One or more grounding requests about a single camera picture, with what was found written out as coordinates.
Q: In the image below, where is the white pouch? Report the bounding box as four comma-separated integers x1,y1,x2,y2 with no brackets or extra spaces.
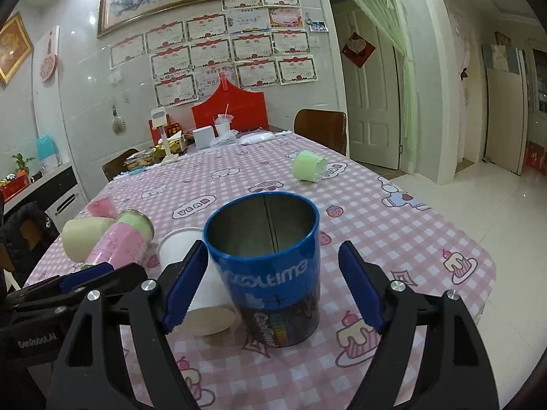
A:
239,131,276,145

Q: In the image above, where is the red diamond door decoration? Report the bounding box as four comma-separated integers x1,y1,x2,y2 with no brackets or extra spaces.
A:
340,31,377,69

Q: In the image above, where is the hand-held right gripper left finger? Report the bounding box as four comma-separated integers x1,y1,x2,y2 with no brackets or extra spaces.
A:
45,240,210,410

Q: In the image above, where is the small pink cup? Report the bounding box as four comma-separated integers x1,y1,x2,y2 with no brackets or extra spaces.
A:
86,196,119,220

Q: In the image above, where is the gold framed picture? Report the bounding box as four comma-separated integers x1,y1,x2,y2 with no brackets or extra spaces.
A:
0,12,34,85

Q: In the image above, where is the round hanging wall ornament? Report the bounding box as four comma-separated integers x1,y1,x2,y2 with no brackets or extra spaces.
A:
110,104,126,136

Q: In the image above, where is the white phone stand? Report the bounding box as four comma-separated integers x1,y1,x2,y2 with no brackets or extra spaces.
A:
150,109,178,163

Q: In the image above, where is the blue tin cup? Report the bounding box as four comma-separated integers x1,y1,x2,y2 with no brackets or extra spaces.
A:
203,192,321,348

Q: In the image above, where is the cream cup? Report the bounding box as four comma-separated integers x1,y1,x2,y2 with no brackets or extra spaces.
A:
62,217,114,262

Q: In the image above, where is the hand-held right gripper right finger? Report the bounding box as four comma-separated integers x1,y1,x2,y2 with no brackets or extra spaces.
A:
337,240,502,410

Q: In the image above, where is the white paper cup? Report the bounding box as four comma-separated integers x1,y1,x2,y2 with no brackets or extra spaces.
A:
158,227,238,336

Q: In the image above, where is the plastic cup with straw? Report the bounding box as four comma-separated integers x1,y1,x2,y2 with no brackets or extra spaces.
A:
213,104,234,138

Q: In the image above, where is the black and white cabinet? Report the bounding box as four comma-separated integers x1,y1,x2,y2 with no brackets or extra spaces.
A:
26,166,80,232

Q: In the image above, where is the red carton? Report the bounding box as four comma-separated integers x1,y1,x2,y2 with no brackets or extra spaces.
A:
524,140,547,174

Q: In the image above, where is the clear snack container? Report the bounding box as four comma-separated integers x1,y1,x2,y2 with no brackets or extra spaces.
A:
123,149,155,172

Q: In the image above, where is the pale green glossy cup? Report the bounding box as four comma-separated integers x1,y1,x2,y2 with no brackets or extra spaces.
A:
117,209,155,242

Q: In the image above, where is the green lace curtain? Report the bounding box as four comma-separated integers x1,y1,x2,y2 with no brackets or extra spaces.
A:
318,0,418,177

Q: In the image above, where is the black jacket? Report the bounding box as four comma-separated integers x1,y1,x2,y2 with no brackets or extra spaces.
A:
0,201,59,275

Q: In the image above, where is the pink patterned cup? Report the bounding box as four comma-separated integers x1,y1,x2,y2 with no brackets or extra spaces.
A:
82,222,148,272

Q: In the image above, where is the light green cup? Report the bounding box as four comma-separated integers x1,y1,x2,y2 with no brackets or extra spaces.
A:
291,149,328,182

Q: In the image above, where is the red box with gold print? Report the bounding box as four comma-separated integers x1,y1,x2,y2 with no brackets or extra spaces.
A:
0,173,31,200

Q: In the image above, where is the brown wooden chair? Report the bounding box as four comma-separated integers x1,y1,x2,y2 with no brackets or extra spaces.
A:
293,109,348,157
102,148,140,182

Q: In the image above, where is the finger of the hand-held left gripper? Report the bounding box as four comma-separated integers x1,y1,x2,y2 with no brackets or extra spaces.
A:
100,262,148,313
8,262,115,305

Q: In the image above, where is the light blue thermos jug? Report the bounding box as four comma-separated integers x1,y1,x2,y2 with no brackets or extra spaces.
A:
36,135,63,172

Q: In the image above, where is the clear plastic bag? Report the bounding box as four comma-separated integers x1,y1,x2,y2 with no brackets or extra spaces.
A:
211,130,239,147

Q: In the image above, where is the wall of award certificates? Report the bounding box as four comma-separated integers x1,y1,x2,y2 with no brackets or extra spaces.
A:
109,0,321,108

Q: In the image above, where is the pink checked tablecloth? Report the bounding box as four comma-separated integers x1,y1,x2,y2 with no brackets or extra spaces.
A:
23,130,497,410

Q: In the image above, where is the gold foil snack box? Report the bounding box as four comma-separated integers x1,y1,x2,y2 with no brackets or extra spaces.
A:
147,136,185,160

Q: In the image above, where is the small white box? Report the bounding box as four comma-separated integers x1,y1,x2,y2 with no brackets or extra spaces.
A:
192,125,213,150

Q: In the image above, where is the small potted plant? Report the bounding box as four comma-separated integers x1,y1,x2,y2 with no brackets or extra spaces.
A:
11,153,36,177

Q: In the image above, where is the white panel door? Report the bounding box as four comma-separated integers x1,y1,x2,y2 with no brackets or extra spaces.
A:
333,6,403,170

